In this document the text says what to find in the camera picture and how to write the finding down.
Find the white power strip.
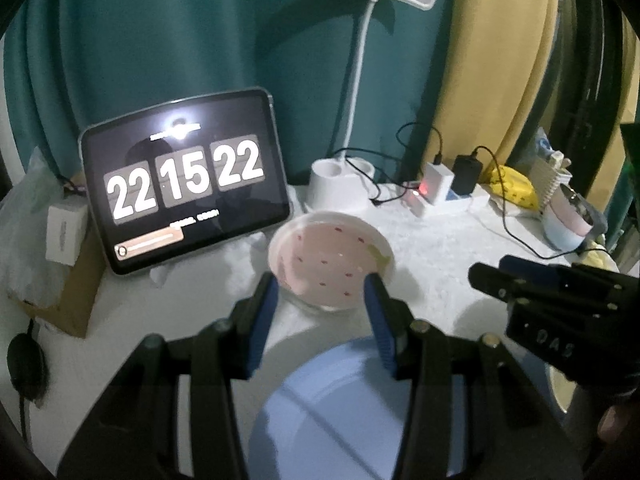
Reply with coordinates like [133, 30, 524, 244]
[401, 184, 490, 219]

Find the cream yellow bowl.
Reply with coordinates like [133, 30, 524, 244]
[547, 365, 576, 414]

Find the pink stacked bowl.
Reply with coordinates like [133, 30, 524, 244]
[547, 184, 593, 237]

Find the yellow curtain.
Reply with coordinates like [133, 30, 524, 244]
[424, 0, 558, 165]

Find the black charger cable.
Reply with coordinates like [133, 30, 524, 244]
[472, 145, 609, 260]

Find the black charger block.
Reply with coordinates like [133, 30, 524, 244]
[451, 154, 483, 196]

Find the yellow wipes pack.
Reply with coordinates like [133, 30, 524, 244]
[489, 165, 539, 210]

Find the light blue stacked bowl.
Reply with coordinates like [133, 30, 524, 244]
[541, 209, 585, 252]

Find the right hand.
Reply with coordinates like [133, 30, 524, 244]
[597, 404, 639, 445]

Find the small white box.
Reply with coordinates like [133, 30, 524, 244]
[46, 200, 89, 266]

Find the clear plastic bag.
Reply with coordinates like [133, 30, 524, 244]
[1, 150, 88, 308]

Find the cardboard box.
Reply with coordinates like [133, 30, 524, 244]
[9, 228, 106, 338]

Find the steel inner bowl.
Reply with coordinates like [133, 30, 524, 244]
[560, 184, 608, 237]

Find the white desk lamp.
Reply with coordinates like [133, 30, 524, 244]
[304, 0, 442, 214]

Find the light blue plate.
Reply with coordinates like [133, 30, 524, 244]
[247, 335, 467, 480]

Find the white charger block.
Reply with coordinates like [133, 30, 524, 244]
[418, 162, 454, 206]

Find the tablet showing clock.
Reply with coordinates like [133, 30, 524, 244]
[78, 87, 292, 276]

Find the white basket container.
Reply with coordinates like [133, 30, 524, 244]
[528, 151, 573, 212]

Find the black round puck device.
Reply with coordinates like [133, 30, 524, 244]
[6, 333, 49, 401]

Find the yellow tissue box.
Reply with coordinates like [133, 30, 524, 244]
[578, 242, 620, 273]

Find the pink strawberry bowl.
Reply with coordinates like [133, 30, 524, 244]
[268, 211, 396, 311]

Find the teal curtain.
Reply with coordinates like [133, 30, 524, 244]
[1, 0, 452, 184]

